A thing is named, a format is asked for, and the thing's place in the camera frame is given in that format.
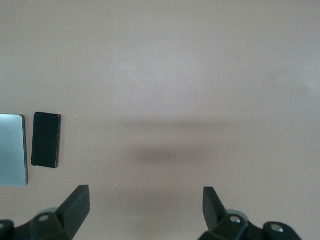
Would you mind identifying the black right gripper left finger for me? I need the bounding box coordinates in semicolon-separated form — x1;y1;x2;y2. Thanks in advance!
29;184;91;240

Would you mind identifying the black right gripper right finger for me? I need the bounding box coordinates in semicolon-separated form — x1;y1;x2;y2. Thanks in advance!
199;186;264;240

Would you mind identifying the black smartphone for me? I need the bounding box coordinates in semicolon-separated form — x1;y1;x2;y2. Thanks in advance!
30;111;62;170

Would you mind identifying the silver closed laptop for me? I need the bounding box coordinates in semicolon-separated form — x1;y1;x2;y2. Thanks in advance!
0;113;29;187

